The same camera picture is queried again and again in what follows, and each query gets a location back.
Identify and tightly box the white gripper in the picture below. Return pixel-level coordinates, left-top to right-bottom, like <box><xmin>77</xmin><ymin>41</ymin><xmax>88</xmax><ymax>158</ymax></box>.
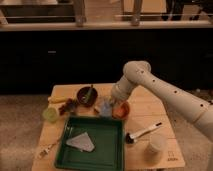
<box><xmin>111</xmin><ymin>76</ymin><xmax>136</xmax><ymax>101</ymax></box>

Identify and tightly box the blue sponge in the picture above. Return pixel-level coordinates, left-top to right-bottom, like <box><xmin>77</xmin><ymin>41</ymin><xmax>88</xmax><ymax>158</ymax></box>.
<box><xmin>99</xmin><ymin>97</ymin><xmax>113</xmax><ymax>117</ymax></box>

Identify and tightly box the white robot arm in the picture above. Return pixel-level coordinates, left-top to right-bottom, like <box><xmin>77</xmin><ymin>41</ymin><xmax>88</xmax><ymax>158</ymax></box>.
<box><xmin>111</xmin><ymin>61</ymin><xmax>213</xmax><ymax>143</ymax></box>

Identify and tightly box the green plastic tray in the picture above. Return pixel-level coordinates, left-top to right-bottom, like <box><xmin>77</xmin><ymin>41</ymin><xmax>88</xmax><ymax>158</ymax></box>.
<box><xmin>54</xmin><ymin>117</ymin><xmax>124</xmax><ymax>171</ymax></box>

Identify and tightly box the orange bowl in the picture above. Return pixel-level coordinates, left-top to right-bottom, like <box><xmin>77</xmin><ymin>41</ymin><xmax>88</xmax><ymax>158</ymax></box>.
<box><xmin>112</xmin><ymin>102</ymin><xmax>130</xmax><ymax>120</ymax></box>

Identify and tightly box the wooden block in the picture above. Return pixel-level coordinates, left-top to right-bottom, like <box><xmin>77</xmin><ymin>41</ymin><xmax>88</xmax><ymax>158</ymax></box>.
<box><xmin>94</xmin><ymin>105</ymin><xmax>100</xmax><ymax>114</ymax></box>

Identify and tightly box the green utensil in bowl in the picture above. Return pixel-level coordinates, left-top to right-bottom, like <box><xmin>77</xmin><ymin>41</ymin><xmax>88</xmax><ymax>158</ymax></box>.
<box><xmin>84</xmin><ymin>84</ymin><xmax>93</xmax><ymax>103</ymax></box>

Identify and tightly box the dark brown bowl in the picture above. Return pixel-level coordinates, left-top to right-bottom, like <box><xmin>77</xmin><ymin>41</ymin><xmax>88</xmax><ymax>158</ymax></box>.
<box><xmin>77</xmin><ymin>86</ymin><xmax>98</xmax><ymax>107</ymax></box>

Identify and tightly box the black white brush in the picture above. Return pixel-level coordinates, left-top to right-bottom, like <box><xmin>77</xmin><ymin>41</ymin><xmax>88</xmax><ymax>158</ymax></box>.
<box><xmin>125</xmin><ymin>122</ymin><xmax>162</xmax><ymax>144</ymax></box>

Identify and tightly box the dark toy figure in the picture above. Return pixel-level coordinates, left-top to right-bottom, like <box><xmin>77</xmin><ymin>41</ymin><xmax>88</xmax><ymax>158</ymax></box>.
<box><xmin>59</xmin><ymin>99</ymin><xmax>78</xmax><ymax>115</ymax></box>

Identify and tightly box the wooden table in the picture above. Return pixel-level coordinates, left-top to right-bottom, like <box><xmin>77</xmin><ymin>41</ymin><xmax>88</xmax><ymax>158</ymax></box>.
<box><xmin>31</xmin><ymin>87</ymin><xmax>185</xmax><ymax>171</ymax></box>

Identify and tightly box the grey cloth piece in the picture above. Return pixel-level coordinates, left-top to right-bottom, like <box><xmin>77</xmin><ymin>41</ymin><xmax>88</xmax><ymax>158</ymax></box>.
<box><xmin>66</xmin><ymin>132</ymin><xmax>95</xmax><ymax>152</ymax></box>

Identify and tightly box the yellow banana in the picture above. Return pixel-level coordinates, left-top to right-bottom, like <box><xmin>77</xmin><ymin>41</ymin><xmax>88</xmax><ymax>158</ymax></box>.
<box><xmin>48</xmin><ymin>97</ymin><xmax>69</xmax><ymax>104</ymax></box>

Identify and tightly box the green cup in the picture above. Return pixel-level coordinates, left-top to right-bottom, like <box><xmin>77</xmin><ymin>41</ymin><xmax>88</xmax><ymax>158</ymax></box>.
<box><xmin>42</xmin><ymin>107</ymin><xmax>58</xmax><ymax>123</ymax></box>

